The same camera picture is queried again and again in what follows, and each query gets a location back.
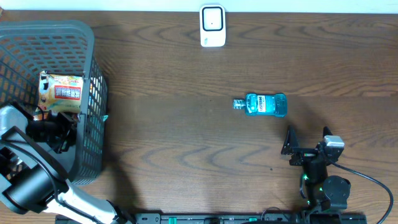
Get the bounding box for yellow snack bag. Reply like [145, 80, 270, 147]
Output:
[38, 71, 83, 114]

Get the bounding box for teal mouthwash bottle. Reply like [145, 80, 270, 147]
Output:
[233, 93, 288, 118]

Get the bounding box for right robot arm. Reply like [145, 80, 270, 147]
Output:
[281, 126, 351, 213]

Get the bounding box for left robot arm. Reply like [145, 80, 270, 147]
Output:
[1, 101, 136, 223]

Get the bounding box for white barcode scanner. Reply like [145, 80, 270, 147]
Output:
[200, 4, 226, 47]

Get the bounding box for grey plastic shopping basket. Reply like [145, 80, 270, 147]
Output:
[1, 21, 108, 185]

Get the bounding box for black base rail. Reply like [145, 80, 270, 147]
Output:
[135, 212, 368, 224]

